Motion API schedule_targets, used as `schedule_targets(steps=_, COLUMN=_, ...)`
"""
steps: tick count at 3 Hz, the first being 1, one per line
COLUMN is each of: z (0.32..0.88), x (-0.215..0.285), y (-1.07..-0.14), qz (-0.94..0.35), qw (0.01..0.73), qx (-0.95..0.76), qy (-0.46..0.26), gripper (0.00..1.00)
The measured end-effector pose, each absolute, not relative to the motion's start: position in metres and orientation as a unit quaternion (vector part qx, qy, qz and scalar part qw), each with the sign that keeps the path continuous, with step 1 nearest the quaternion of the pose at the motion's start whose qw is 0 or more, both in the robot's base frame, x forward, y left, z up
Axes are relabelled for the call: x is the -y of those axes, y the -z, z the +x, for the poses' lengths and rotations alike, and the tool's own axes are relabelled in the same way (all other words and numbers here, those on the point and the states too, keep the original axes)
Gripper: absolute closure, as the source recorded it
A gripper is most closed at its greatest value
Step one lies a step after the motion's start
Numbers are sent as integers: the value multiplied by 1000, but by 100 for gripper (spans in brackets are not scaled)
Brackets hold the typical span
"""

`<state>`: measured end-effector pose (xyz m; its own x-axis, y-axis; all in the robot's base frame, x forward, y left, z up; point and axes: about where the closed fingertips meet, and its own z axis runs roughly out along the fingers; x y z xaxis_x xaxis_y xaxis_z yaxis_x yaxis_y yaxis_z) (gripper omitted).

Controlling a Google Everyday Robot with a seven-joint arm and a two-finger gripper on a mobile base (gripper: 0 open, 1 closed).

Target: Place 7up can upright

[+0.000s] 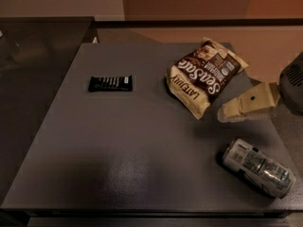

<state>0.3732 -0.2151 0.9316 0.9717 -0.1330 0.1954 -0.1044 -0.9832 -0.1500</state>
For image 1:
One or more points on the silver 7up soda can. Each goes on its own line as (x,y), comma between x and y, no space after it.
(269,175)

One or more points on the black snack bar wrapper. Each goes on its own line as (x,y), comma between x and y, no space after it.
(107,84)

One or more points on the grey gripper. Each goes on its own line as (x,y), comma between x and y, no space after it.
(293,85)

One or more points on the brown sea salt chip bag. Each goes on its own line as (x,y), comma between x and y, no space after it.
(199,78)

